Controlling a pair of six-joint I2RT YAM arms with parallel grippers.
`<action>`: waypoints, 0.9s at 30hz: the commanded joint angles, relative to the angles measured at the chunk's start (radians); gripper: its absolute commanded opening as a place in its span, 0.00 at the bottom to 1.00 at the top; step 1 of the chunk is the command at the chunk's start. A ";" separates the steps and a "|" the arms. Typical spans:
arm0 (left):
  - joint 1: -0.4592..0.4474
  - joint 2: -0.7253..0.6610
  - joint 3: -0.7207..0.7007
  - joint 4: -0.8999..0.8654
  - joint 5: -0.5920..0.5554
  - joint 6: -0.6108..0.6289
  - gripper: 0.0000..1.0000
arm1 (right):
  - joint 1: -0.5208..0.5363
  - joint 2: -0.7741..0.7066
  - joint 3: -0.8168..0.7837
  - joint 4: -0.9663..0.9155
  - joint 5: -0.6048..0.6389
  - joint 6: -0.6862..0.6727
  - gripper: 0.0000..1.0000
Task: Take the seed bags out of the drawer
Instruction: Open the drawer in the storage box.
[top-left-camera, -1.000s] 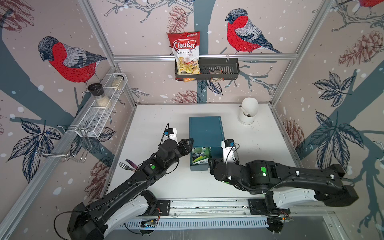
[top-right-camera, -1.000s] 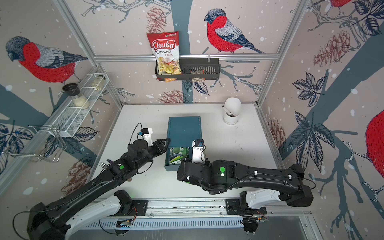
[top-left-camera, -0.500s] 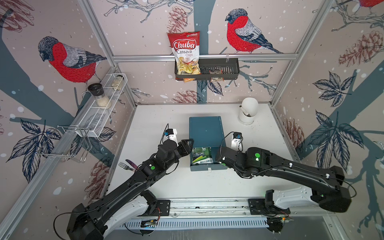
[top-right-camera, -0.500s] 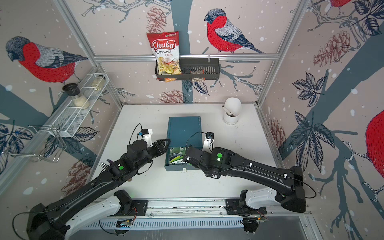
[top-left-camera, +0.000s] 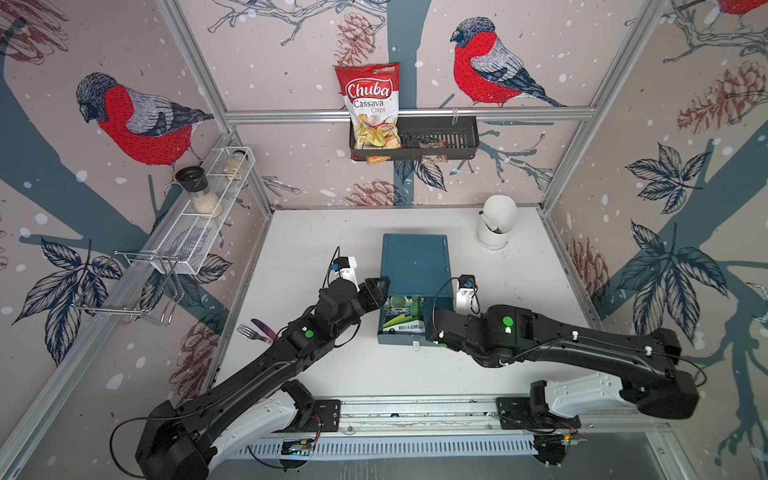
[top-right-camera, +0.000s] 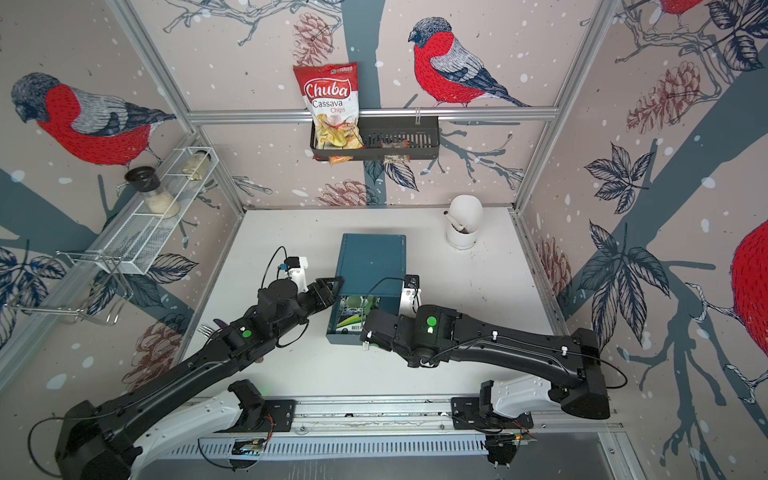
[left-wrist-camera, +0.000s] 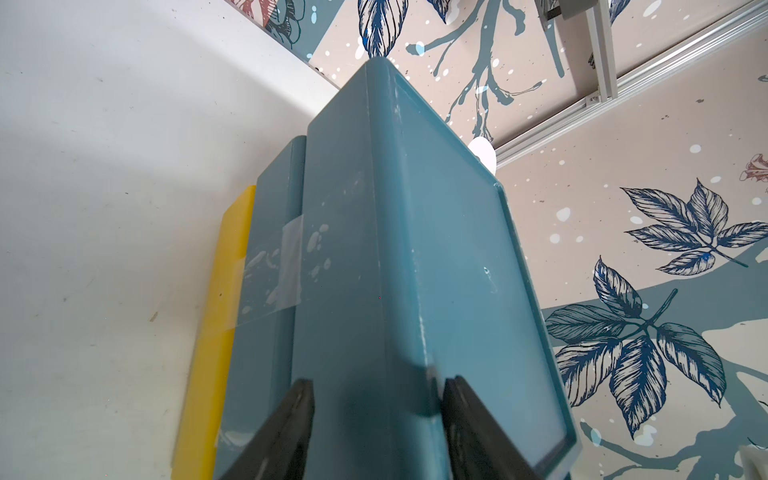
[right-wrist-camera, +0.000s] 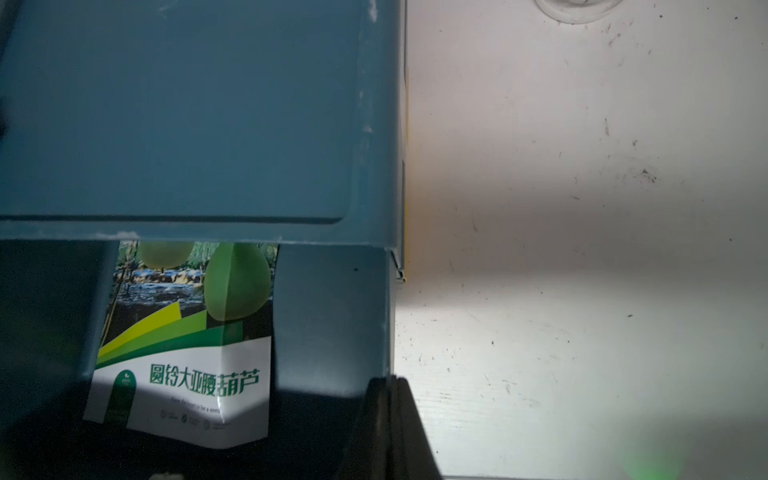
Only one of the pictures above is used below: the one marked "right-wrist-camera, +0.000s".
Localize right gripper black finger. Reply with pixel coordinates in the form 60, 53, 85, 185
335, 376, 442, 480

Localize green gourd seed bag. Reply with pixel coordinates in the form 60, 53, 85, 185
83, 240, 279, 450

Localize teal drawer cabinet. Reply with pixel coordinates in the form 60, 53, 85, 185
1, 1, 408, 479

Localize white utensil holder cup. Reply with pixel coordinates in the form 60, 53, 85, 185
535, 0, 623, 25

